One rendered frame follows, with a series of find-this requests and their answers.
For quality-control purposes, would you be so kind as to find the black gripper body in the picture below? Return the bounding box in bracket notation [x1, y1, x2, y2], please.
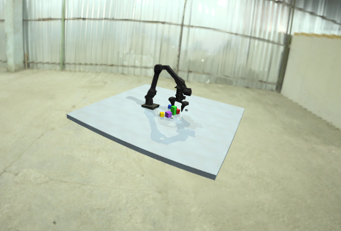
[168, 94, 189, 106]

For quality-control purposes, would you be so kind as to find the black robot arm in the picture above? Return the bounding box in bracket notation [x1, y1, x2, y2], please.
[144, 64, 192, 106]

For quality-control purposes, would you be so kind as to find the purple block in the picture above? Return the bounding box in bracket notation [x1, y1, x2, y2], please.
[165, 111, 172, 118]

